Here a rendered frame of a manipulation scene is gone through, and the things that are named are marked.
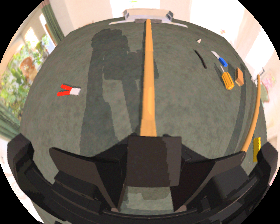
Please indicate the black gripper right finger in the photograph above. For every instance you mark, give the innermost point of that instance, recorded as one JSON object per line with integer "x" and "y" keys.
{"x": 196, "y": 171}

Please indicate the yellow rectangular block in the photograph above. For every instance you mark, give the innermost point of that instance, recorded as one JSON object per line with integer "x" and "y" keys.
{"x": 256, "y": 146}

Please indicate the orange flat bar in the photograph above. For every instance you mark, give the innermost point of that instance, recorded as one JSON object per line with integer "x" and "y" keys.
{"x": 238, "y": 77}

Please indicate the yellow-handled screwdriver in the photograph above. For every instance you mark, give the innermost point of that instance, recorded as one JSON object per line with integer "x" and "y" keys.
{"x": 227, "y": 81}

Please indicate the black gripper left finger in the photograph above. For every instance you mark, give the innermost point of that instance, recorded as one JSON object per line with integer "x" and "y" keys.
{"x": 106, "y": 170}

